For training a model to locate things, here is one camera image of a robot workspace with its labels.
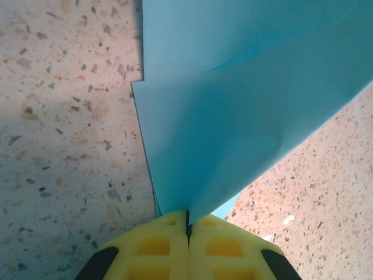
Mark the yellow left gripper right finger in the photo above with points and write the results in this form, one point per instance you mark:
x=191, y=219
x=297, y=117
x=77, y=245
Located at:
x=230, y=251

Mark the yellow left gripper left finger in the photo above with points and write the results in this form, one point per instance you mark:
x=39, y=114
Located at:
x=154, y=251

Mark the light blue paper sheet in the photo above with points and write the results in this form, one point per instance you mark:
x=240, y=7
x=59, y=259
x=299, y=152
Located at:
x=227, y=116

